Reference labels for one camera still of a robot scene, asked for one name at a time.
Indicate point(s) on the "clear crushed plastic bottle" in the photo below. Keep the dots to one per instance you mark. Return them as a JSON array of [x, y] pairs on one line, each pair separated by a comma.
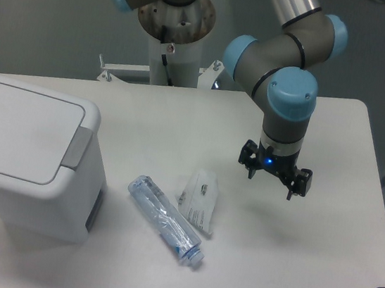
[[167, 220]]

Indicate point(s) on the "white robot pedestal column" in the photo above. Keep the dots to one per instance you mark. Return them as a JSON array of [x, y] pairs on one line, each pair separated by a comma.
[[177, 31]]

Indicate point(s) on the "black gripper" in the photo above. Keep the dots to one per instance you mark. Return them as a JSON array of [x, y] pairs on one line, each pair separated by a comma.
[[255, 157]]

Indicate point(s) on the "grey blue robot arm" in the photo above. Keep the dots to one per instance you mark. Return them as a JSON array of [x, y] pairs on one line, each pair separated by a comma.
[[273, 73]]

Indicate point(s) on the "white plastic wrapper bag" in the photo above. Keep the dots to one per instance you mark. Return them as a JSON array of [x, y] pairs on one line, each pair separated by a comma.
[[196, 197]]

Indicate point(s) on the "white push-lid trash can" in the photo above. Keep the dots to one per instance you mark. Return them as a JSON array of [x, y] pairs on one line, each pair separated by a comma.
[[52, 176]]

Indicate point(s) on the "white metal mounting frame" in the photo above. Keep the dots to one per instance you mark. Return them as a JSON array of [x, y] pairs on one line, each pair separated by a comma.
[[164, 71]]

